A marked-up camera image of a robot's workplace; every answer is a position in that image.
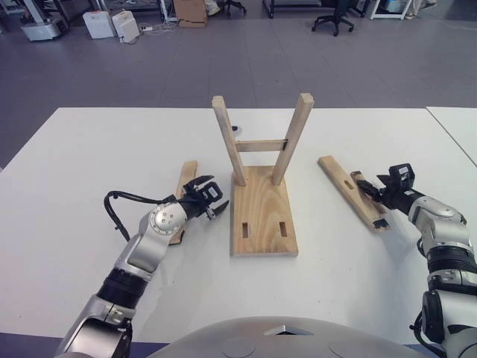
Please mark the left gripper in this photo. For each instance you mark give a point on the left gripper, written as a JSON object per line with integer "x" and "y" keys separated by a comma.
{"x": 192, "y": 203}

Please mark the white box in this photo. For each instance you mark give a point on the white box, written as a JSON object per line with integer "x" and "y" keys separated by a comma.
{"x": 126, "y": 25}
{"x": 97, "y": 25}

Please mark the wooden seat board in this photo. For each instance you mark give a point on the wooden seat board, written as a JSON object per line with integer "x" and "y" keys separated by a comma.
{"x": 262, "y": 216}

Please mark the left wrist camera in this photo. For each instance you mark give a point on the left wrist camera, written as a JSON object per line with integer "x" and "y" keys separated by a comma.
{"x": 212, "y": 192}

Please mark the black office chair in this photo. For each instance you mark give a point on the black office chair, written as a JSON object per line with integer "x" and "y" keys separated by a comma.
{"x": 335, "y": 18}

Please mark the wooden leg with slot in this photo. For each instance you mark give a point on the wooden leg with slot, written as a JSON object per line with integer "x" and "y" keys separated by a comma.
{"x": 337, "y": 175}

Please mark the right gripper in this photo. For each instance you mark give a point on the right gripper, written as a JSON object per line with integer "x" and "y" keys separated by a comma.
{"x": 397, "y": 199}

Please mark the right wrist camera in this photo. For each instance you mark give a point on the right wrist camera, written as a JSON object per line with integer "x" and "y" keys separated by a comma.
{"x": 402, "y": 175}

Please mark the robot body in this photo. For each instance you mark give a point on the robot body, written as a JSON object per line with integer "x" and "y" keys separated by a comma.
{"x": 283, "y": 339}

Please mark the cardboard box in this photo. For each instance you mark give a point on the cardboard box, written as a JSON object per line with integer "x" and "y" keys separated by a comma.
{"x": 190, "y": 13}

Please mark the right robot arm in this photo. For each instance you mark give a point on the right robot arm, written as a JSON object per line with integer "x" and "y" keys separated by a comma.
{"x": 447, "y": 238}

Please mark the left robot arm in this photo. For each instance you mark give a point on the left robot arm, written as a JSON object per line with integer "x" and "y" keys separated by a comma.
{"x": 143, "y": 248}

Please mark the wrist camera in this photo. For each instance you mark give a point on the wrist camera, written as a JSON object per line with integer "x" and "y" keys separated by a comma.
{"x": 402, "y": 175}
{"x": 212, "y": 192}

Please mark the white power strip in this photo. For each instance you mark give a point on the white power strip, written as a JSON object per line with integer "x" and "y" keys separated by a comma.
{"x": 146, "y": 28}

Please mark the grey machine base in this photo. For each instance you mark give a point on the grey machine base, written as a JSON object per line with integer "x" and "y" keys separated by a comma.
{"x": 41, "y": 30}

